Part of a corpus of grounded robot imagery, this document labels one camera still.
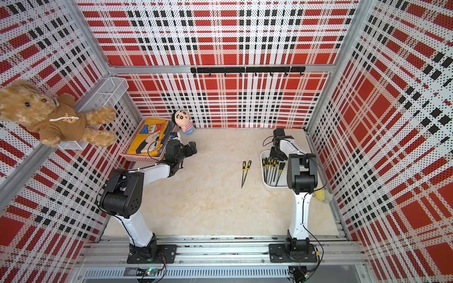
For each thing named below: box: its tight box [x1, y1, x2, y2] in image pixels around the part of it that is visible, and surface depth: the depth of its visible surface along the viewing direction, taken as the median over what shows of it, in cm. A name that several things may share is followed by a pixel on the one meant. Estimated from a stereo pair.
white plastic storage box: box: [260, 149, 290, 190], surface depth 102 cm
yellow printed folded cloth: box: [126, 118, 169, 157], surface depth 109 cm
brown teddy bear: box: [0, 80, 117, 147], surface depth 54 cm
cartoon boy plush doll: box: [171, 109, 195, 135], surface depth 113 cm
